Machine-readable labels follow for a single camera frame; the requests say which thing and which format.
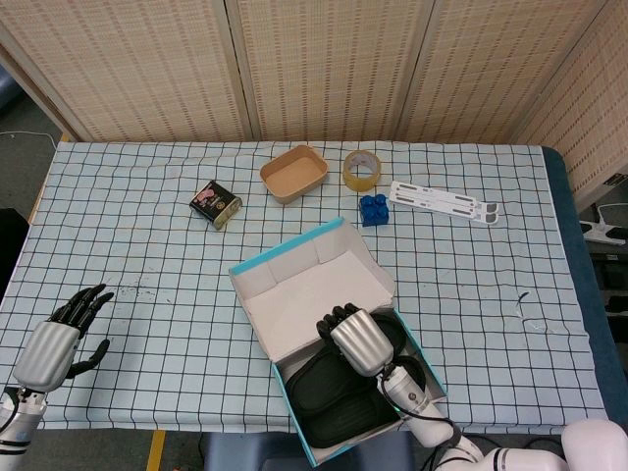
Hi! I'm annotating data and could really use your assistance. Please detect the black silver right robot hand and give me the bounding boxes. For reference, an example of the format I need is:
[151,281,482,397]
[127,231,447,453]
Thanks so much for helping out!
[316,302,394,378]

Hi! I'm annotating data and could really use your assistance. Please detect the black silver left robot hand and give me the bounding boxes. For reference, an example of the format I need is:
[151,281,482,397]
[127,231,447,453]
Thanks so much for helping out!
[12,283,116,393]

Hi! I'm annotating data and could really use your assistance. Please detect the black rubber slipper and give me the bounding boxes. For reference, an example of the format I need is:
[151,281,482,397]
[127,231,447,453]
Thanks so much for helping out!
[306,356,429,448]
[283,313,408,411]

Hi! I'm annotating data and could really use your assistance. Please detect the blue cardboard shoe box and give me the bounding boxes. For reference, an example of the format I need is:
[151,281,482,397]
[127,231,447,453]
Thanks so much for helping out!
[229,217,448,466]

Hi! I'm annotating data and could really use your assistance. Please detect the blue toy building block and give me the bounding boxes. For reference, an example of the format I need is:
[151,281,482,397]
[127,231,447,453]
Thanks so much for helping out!
[359,193,392,229]

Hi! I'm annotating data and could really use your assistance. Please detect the light blue checked tablecloth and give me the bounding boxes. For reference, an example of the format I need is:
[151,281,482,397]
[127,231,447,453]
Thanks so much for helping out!
[0,139,612,436]

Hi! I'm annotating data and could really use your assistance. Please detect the dark blue seat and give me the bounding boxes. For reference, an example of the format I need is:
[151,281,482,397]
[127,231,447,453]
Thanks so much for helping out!
[203,431,416,471]

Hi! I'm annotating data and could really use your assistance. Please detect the yellowish packing tape roll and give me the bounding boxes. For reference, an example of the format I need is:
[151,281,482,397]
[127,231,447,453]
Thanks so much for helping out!
[341,149,383,193]

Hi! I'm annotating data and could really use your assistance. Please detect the white folded cardboard strips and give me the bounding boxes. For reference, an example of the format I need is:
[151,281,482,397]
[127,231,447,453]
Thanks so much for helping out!
[388,180,501,227]

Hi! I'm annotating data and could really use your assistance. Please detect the brown paper bowl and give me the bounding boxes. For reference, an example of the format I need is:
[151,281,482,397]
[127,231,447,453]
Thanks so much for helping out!
[259,144,329,205]

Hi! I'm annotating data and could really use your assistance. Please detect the black rectangular tin can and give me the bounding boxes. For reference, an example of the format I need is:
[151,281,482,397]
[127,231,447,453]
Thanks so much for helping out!
[188,180,243,231]

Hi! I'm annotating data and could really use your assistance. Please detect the blue padded table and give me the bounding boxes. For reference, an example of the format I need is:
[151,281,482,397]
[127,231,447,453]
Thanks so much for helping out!
[542,145,628,428]

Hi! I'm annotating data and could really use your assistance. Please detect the black floor equipment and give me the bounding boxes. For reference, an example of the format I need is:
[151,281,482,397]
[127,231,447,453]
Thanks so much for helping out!
[588,244,628,308]

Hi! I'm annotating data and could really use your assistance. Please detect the white chair base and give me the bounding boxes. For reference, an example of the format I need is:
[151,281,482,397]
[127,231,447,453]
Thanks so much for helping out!
[578,200,628,246]

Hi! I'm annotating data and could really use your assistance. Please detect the bamboo folding screen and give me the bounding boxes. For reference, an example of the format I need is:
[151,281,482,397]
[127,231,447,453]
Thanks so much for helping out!
[0,0,628,210]

